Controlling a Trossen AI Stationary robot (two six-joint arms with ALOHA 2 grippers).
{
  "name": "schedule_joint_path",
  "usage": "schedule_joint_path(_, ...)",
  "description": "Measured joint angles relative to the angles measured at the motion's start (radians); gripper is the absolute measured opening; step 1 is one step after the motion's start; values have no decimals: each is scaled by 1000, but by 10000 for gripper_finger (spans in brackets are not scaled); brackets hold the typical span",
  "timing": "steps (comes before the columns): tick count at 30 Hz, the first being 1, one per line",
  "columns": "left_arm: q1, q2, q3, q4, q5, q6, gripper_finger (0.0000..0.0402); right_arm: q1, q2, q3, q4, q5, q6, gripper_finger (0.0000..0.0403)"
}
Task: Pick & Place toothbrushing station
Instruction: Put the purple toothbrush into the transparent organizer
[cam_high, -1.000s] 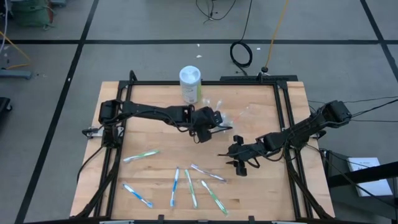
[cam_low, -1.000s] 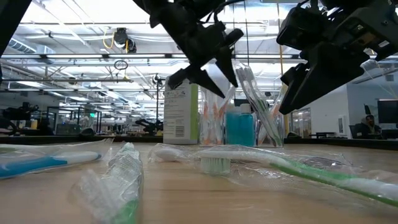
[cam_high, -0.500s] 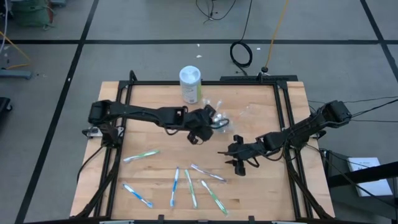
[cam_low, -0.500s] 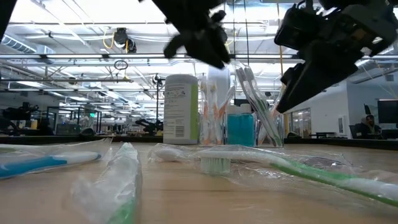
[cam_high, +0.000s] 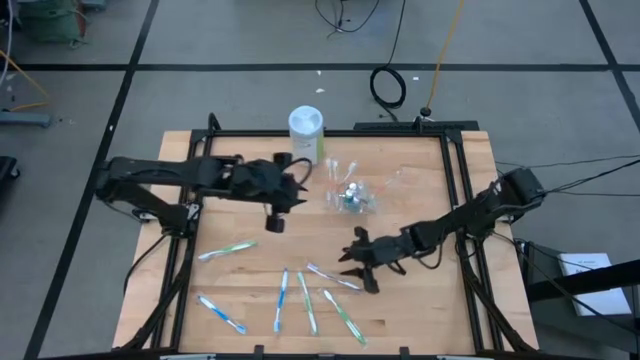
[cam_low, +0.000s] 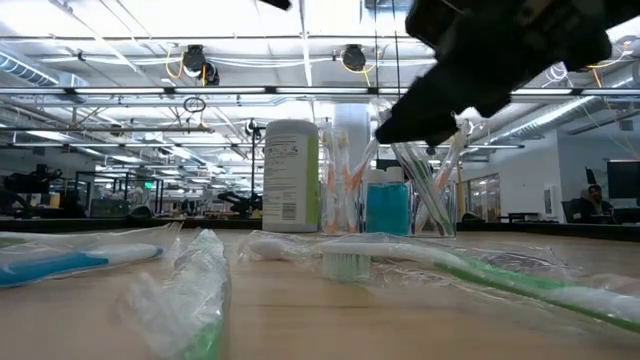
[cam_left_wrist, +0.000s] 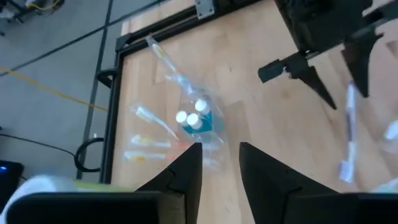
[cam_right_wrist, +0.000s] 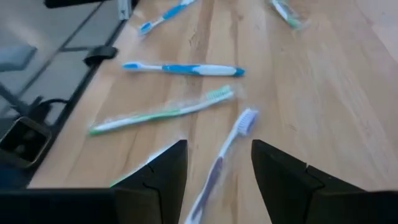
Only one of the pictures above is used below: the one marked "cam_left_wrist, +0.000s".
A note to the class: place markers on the teal mouthwash bottle white cap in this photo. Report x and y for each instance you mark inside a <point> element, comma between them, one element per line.
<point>181,117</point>
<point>202,106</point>
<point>194,121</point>

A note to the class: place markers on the white green wipes canister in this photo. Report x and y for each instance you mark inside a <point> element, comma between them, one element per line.
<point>46,183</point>

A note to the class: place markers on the purple white toothbrush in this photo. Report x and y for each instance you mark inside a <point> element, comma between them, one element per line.
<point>350,124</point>

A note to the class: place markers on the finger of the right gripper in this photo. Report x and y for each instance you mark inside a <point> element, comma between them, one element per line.
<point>360,59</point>
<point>311,77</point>

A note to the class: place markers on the black device blue light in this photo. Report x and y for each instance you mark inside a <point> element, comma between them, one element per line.
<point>9,180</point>

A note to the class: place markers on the black metal table frame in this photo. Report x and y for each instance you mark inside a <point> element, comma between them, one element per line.
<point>109,124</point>

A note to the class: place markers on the orange white toothbrush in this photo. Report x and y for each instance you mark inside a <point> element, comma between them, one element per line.
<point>146,155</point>
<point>155,143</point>
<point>161,56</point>
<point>146,114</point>

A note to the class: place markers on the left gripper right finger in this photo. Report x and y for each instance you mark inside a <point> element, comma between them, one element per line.
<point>280,199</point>

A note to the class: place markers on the clear acrylic organizer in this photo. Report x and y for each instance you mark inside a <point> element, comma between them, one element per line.
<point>224,146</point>

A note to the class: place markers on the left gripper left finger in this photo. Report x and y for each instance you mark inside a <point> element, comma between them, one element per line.
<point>174,193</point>

